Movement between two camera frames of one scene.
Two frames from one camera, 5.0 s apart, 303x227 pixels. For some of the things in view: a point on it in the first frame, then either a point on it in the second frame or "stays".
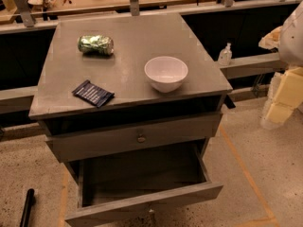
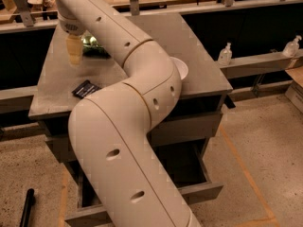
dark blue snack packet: x=93 y=94 stays
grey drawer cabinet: x=128 y=102 stays
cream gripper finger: x=286 y=94 -> x=74 y=27
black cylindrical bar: x=27 y=208 stays
